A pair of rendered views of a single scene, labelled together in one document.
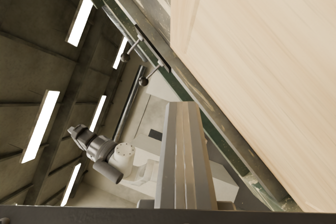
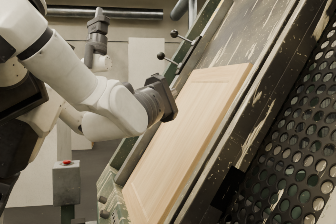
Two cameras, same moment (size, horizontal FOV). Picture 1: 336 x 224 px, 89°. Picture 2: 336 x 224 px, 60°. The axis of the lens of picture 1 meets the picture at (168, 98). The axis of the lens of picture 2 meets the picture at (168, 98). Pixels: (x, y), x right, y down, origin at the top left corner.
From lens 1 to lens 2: 0.69 m
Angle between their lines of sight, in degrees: 10
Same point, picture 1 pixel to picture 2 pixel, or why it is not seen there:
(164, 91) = (140, 63)
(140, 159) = not seen: hidden behind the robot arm
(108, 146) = (104, 49)
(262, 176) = (128, 166)
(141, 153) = not seen: hidden behind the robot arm
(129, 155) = (107, 68)
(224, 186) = (51, 187)
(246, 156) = (137, 150)
